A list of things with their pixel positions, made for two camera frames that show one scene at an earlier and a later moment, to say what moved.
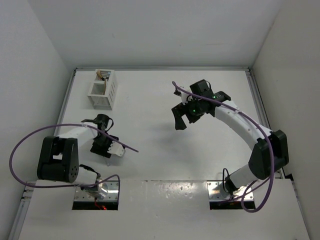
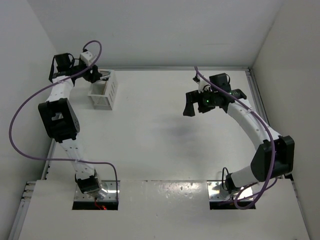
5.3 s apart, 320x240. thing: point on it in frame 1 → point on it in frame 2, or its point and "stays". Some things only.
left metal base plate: (111, 196) stays
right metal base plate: (216, 192) stays
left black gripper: (95, 148) → (94, 76)
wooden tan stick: (104, 87) stays
